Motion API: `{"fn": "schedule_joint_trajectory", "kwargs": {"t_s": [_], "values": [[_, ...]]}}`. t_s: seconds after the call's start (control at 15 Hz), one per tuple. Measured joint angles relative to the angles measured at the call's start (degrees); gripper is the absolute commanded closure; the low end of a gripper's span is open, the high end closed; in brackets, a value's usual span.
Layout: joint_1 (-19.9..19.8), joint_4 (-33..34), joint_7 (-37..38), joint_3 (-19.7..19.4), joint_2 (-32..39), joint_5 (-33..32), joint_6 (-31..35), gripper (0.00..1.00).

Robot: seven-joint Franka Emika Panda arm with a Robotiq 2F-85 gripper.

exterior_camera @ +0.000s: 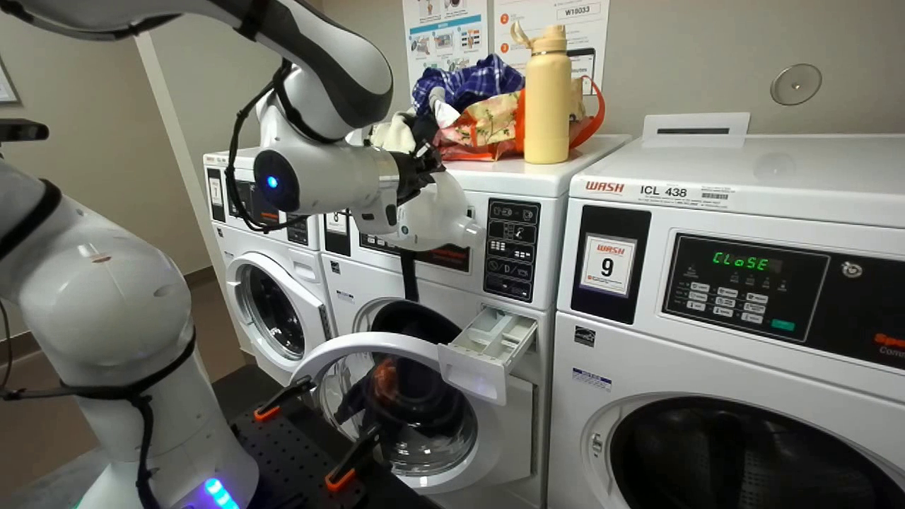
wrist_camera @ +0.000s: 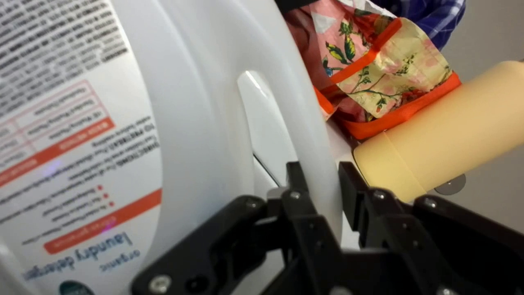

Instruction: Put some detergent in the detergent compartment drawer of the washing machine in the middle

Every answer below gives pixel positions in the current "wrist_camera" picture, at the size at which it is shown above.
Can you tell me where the orange floral fabric bag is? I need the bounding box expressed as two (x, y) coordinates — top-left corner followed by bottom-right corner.
(283, 0), (465, 144)

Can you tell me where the round grey wall plate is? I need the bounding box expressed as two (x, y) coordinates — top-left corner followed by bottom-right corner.
(432, 172), (468, 196)

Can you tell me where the white laundry detergent bottle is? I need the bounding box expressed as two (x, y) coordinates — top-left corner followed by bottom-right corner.
(0, 0), (347, 295)

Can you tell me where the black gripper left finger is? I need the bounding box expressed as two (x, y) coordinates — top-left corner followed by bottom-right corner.
(129, 159), (347, 295)

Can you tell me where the yellow water bottle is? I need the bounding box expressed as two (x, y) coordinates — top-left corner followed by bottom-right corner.
(350, 59), (524, 205)

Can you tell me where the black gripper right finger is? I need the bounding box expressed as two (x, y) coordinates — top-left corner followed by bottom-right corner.
(337, 159), (524, 295)

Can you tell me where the blue plaid cloth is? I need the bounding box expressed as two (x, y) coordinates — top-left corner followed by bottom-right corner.
(375, 0), (468, 49)

